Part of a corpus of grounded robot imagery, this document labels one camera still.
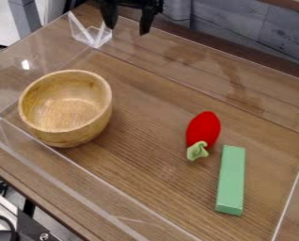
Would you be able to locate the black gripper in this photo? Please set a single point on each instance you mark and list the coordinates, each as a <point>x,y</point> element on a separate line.
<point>150,8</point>

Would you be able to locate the red plush strawberry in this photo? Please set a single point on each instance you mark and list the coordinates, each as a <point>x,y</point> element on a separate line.
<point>202,134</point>

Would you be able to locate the black table bracket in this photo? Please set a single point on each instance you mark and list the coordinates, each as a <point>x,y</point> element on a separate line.
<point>30,230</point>

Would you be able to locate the wooden bowl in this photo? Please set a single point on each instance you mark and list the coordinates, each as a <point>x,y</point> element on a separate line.
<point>66,107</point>

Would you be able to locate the green rectangular block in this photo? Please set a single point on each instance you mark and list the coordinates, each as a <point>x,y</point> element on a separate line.
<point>230,198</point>

